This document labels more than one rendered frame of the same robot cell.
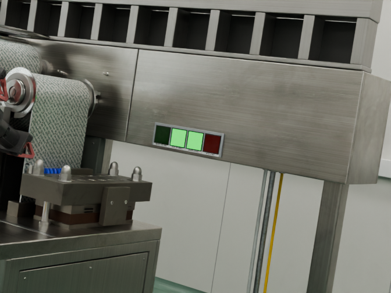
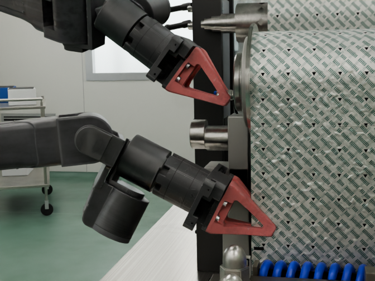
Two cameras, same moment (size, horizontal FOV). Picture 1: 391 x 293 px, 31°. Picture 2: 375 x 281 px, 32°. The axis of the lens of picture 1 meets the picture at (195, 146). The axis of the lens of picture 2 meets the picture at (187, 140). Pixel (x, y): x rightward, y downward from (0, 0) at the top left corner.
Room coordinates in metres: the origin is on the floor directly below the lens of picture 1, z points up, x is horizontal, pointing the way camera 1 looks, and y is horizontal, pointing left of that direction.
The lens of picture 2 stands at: (1.67, -0.21, 1.29)
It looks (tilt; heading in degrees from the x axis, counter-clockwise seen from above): 8 degrees down; 69
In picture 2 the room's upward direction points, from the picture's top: 1 degrees counter-clockwise
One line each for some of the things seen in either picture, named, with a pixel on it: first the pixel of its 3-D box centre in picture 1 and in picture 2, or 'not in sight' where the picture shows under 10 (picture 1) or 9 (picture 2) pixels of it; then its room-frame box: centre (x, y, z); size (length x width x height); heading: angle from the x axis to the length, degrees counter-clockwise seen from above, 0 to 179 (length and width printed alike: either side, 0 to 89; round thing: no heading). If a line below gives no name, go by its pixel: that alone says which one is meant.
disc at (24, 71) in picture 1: (18, 92); (254, 82); (2.04, 0.53, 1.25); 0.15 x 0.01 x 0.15; 57
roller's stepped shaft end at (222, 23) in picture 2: not in sight; (219, 23); (2.10, 0.79, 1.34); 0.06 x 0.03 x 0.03; 147
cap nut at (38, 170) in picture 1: (38, 167); (234, 264); (1.96, 0.43, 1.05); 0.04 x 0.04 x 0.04
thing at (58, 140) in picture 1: (56, 145); (351, 203); (2.11, 0.41, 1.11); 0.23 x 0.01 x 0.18; 147
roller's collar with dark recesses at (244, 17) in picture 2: not in sight; (255, 22); (2.15, 0.75, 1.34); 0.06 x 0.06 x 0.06; 57
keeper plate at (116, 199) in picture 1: (115, 205); not in sight; (2.04, 0.21, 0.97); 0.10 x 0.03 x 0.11; 147
